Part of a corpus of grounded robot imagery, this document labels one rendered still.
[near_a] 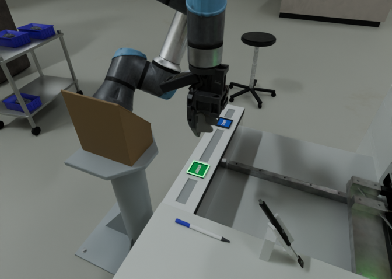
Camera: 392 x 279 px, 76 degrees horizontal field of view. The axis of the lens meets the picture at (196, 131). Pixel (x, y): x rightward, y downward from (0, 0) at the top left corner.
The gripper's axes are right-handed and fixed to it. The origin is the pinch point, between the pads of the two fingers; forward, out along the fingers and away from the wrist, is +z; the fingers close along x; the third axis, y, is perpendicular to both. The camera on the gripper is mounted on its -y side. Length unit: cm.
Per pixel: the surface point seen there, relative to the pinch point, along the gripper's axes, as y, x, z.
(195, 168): -0.1, -0.4, 14.2
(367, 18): 135, 595, 96
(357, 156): 53, 44, 29
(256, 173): 16.9, 17.0, 26.7
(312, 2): 22, 596, 74
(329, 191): 41, 17, 26
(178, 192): -1.1, -10.0, 14.7
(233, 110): 1.2, 37.0, 15.0
